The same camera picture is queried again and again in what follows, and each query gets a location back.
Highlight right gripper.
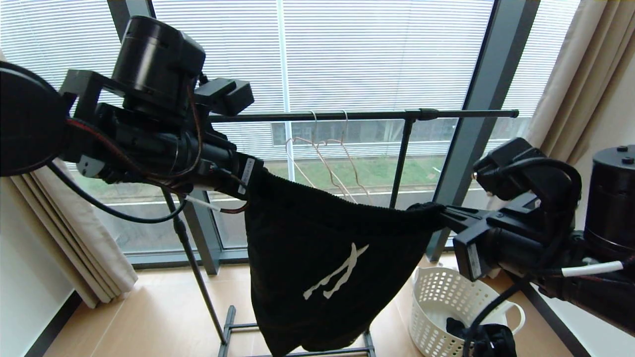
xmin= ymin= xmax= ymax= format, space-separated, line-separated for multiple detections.
xmin=440 ymin=205 xmax=566 ymax=283

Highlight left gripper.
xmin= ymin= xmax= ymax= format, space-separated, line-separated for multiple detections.
xmin=74 ymin=103 xmax=264 ymax=200

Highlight black shorts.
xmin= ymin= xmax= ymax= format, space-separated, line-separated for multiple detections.
xmin=244 ymin=169 xmax=447 ymax=357

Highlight white laundry basket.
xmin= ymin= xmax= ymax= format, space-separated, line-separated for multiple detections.
xmin=409 ymin=267 xmax=525 ymax=357

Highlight pink clothes hanger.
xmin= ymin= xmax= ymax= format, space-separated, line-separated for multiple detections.
xmin=317 ymin=110 xmax=373 ymax=205
xmin=286 ymin=111 xmax=349 ymax=199

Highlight black clothes rack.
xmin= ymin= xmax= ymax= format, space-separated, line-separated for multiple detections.
xmin=161 ymin=109 xmax=520 ymax=357

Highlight black garment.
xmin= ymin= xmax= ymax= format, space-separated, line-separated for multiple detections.
xmin=445 ymin=317 xmax=517 ymax=357

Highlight beige curtain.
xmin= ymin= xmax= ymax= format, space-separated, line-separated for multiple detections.
xmin=0 ymin=47 xmax=138 ymax=309
xmin=489 ymin=0 xmax=635 ymax=209

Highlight window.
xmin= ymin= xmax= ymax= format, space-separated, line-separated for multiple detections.
xmin=0 ymin=0 xmax=581 ymax=271

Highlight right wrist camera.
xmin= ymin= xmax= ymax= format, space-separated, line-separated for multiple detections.
xmin=473 ymin=137 xmax=556 ymax=204

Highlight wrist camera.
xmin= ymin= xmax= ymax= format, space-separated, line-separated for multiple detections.
xmin=473 ymin=137 xmax=556 ymax=204
xmin=193 ymin=78 xmax=255 ymax=124

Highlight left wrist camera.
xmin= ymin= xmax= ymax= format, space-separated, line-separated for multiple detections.
xmin=193 ymin=78 xmax=255 ymax=124

